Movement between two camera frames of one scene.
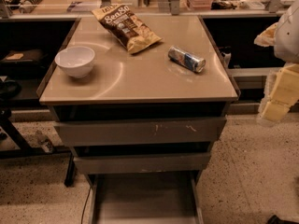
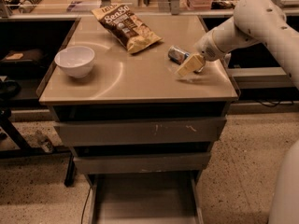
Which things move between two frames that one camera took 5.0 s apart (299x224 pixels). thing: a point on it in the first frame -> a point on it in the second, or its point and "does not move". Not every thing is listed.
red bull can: (187, 60) does not move
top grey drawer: (135, 133) does not move
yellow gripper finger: (281, 92) -> (192, 63)
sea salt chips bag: (124, 24) does not move
